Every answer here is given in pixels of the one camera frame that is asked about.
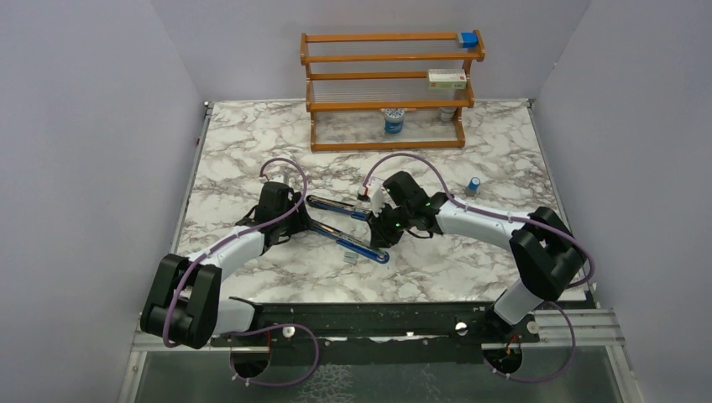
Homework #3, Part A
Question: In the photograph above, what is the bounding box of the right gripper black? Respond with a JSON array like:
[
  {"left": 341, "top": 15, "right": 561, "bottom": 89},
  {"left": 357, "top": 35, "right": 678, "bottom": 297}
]
[{"left": 364, "top": 201, "right": 413, "bottom": 249}]

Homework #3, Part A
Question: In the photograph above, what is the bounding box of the blue stapler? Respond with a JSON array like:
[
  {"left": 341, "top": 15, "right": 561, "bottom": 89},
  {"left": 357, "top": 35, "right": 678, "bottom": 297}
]
[{"left": 306, "top": 195, "right": 390, "bottom": 264}]

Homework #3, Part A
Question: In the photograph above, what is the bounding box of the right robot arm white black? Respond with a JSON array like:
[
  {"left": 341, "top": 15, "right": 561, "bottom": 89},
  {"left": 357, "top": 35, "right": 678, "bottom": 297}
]
[{"left": 359, "top": 171, "right": 587, "bottom": 342}]

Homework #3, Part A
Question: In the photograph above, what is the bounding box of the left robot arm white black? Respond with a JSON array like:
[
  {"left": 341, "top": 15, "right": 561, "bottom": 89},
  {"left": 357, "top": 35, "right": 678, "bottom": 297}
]
[{"left": 139, "top": 181, "right": 312, "bottom": 349}]

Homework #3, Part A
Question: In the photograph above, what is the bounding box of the small blue capped cylinder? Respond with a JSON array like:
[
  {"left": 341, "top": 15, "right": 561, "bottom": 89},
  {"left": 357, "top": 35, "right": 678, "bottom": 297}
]
[{"left": 464, "top": 177, "right": 481, "bottom": 197}]

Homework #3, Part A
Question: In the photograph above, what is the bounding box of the blue white cup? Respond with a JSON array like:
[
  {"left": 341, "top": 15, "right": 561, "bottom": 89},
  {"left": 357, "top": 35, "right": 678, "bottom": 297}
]
[{"left": 384, "top": 108, "right": 406, "bottom": 134}]

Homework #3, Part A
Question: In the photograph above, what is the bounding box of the white small jar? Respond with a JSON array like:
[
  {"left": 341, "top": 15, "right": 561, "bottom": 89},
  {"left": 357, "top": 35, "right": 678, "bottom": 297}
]
[{"left": 439, "top": 107, "right": 458, "bottom": 122}]

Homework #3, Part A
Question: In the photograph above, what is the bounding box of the orange wooden shelf rack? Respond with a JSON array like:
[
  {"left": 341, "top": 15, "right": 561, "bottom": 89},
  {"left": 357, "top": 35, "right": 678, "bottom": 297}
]
[{"left": 300, "top": 29, "right": 485, "bottom": 152}]

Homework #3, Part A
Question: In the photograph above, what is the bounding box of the white green carton box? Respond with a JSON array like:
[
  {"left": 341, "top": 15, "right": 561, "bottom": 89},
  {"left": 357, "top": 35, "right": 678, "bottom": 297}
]
[{"left": 427, "top": 69, "right": 468, "bottom": 91}]

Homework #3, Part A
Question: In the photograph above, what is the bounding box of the blue box on top shelf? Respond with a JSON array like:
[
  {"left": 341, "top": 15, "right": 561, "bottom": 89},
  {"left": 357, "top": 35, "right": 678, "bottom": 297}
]
[{"left": 457, "top": 32, "right": 479, "bottom": 49}]

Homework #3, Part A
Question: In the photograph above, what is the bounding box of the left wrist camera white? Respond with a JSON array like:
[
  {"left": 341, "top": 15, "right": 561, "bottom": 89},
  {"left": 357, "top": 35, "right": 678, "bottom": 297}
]
[{"left": 269, "top": 172, "right": 290, "bottom": 186}]

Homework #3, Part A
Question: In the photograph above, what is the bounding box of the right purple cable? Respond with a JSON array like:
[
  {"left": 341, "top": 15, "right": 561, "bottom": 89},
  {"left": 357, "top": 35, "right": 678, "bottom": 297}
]
[{"left": 364, "top": 153, "right": 596, "bottom": 385}]

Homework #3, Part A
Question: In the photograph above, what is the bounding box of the purple cable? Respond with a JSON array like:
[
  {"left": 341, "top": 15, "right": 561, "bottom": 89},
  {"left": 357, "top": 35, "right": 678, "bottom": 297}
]
[
  {"left": 364, "top": 153, "right": 596, "bottom": 385},
  {"left": 162, "top": 158, "right": 321, "bottom": 390}
]

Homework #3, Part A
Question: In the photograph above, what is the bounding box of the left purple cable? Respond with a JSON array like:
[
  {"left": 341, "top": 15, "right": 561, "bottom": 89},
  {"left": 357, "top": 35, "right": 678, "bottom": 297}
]
[{"left": 162, "top": 158, "right": 321, "bottom": 390}]

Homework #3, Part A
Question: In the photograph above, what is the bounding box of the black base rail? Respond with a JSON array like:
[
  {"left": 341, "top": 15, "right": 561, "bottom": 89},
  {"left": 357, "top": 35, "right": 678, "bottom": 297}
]
[{"left": 133, "top": 297, "right": 624, "bottom": 369}]

